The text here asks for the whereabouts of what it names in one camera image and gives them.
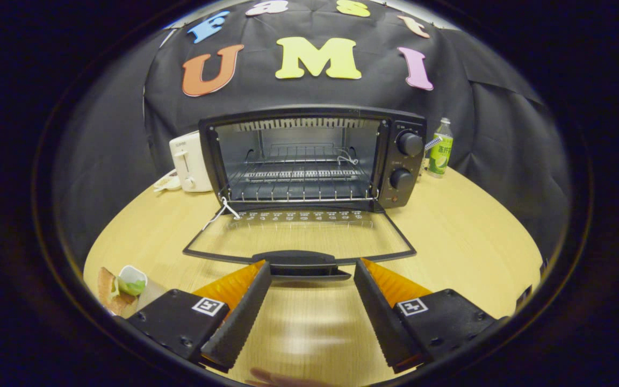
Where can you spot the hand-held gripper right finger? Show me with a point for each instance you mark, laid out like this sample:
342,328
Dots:
382,317

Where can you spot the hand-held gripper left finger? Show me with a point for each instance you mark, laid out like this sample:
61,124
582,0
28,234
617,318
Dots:
242,317

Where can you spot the toast sandwich with lettuce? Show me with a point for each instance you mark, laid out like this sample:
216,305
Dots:
119,293

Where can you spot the black toaster oven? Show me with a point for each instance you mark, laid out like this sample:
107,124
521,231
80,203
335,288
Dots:
403,161

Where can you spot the white pop-up toaster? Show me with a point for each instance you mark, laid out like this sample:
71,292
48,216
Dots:
191,161

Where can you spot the small white plate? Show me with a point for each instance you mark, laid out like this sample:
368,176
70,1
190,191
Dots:
167,183

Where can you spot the green drink bottle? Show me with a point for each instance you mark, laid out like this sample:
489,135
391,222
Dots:
440,153

